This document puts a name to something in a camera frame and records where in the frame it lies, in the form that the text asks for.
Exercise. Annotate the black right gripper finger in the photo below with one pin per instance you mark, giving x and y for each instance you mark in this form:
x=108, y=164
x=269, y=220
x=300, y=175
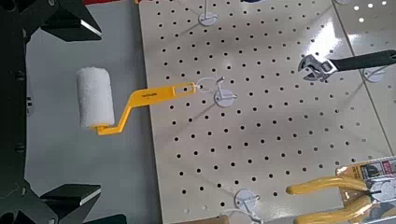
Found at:
x=73, y=196
x=74, y=26

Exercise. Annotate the red object edge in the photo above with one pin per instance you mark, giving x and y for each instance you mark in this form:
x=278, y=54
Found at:
x=102, y=1

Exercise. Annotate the black object corner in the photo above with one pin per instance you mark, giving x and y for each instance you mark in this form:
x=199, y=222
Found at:
x=106, y=219

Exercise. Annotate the white round-base pegboard hook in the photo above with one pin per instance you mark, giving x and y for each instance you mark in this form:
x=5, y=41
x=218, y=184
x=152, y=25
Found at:
x=244, y=199
x=208, y=19
x=373, y=76
x=224, y=98

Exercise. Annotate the blue object edge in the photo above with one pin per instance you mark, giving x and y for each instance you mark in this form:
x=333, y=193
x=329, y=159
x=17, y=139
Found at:
x=253, y=1

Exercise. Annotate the beige pegboard panel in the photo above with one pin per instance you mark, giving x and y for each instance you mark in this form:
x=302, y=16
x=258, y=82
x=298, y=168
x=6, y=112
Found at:
x=373, y=34
x=264, y=124

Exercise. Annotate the pliers packaging card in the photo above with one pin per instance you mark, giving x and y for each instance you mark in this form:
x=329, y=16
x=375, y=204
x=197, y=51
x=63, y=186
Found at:
x=373, y=169

